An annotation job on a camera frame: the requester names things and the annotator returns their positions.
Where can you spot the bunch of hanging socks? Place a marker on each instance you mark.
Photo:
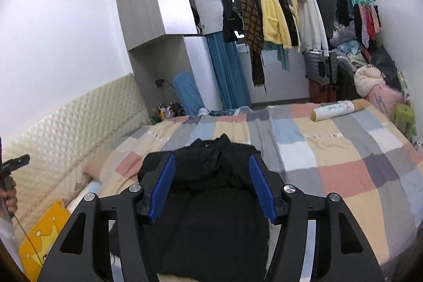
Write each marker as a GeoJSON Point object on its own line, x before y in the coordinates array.
{"type": "Point", "coordinates": [365, 24]}

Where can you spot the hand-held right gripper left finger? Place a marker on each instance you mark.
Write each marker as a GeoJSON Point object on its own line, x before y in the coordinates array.
{"type": "Point", "coordinates": [162, 189]}

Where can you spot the wall socket with plug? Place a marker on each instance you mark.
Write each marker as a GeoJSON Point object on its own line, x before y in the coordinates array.
{"type": "Point", "coordinates": [160, 83]}

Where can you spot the yellow crown pillow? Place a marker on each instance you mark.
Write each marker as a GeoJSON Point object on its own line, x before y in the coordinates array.
{"type": "Point", "coordinates": [43, 239]}

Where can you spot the green plastic stool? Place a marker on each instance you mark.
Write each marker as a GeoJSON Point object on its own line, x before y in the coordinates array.
{"type": "Point", "coordinates": [404, 116]}

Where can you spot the hanging teal scarf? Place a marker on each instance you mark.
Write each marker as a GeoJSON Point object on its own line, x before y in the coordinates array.
{"type": "Point", "coordinates": [283, 59]}

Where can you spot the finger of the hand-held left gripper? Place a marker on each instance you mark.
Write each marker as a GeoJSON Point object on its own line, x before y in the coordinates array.
{"type": "Point", "coordinates": [18, 160]}

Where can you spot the hanging brown houndstooth scarf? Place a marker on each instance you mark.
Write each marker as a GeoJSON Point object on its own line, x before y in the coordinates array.
{"type": "Point", "coordinates": [252, 31]}

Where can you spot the person's left forearm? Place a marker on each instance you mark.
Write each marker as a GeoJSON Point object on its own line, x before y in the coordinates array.
{"type": "Point", "coordinates": [8, 242]}

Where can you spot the hanging black jacket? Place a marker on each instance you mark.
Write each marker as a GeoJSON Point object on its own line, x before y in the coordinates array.
{"type": "Point", "coordinates": [228, 14]}

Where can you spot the white cylindrical bolster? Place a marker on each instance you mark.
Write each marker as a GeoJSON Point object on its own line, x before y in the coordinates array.
{"type": "Point", "coordinates": [333, 110]}

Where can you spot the black puffer jacket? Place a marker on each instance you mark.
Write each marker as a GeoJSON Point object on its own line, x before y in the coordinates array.
{"type": "Point", "coordinates": [211, 229]}

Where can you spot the cream quilted headboard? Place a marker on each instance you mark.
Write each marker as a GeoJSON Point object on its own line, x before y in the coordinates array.
{"type": "Point", "coordinates": [66, 136]}

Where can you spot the hanging white hoodie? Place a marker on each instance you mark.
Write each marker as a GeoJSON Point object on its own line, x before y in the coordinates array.
{"type": "Point", "coordinates": [312, 21]}

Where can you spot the nightstand clutter of bottles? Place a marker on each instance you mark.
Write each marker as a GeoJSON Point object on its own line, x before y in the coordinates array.
{"type": "Point", "coordinates": [167, 110]}

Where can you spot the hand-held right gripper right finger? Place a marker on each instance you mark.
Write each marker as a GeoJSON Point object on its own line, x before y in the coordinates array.
{"type": "Point", "coordinates": [264, 189]}

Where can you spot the person's left hand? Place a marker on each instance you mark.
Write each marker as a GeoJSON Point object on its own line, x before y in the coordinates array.
{"type": "Point", "coordinates": [12, 199]}

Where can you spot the pile of clothes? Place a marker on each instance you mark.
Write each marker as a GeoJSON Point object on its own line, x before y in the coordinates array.
{"type": "Point", "coordinates": [347, 44]}

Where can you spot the cream plush cushion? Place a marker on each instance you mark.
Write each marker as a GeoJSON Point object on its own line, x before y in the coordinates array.
{"type": "Point", "coordinates": [366, 80]}

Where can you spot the dark grey suitcase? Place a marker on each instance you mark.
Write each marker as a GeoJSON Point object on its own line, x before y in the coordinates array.
{"type": "Point", "coordinates": [317, 67]}

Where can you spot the checkered pastel blanket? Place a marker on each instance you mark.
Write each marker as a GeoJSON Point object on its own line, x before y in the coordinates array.
{"type": "Point", "coordinates": [330, 176]}

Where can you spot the hanging black coat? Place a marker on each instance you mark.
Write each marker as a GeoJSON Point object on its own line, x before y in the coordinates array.
{"type": "Point", "coordinates": [288, 17]}

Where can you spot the dark red box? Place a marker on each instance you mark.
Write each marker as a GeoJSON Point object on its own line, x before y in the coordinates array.
{"type": "Point", "coordinates": [324, 93]}

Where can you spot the hanging yellow fleece jacket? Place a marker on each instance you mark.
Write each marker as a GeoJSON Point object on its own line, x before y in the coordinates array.
{"type": "Point", "coordinates": [272, 17]}

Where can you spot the pink plush cushion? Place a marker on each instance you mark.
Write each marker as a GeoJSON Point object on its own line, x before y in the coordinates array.
{"type": "Point", "coordinates": [385, 100]}

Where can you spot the blue curtain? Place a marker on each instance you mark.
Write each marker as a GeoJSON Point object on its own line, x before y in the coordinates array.
{"type": "Point", "coordinates": [228, 70]}

